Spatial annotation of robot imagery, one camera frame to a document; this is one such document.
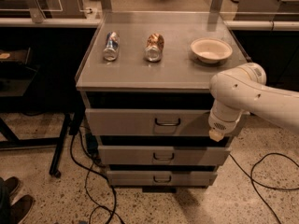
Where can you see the orange brown soda can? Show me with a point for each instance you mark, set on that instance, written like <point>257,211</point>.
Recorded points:
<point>154,49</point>

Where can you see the black table frame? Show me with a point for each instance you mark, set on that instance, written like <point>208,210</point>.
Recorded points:
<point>14,84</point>

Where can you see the blue silver soda can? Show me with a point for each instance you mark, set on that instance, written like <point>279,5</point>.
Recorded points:
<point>111,49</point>

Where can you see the white horizontal rail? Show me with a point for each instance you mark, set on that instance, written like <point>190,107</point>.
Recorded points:
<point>83,23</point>

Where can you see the dark shoe lower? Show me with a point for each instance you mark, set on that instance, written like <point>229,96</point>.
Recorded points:
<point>20,209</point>

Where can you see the dark shoe upper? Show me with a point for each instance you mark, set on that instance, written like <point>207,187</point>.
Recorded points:
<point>12,184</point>

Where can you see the grey top drawer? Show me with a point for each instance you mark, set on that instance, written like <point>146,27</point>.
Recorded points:
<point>148,122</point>

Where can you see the grey middle drawer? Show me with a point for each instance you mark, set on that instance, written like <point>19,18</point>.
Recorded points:
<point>130,155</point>

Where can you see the grey bottom drawer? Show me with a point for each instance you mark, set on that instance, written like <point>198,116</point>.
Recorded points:
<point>161,178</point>

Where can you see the dark shoe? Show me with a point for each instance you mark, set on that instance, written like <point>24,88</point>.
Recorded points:
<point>20,209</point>
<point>12,184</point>

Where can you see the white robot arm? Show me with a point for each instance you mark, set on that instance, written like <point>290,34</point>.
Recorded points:
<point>242,89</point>

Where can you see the grey drawer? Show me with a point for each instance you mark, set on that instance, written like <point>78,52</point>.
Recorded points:
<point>161,178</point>
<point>130,155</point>
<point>148,122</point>

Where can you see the white paper bowl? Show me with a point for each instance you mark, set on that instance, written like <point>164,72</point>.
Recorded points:
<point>211,50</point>

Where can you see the grey drawer cabinet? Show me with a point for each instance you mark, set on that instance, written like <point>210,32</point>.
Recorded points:
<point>179,81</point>

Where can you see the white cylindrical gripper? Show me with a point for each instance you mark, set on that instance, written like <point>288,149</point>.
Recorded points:
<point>220,124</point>

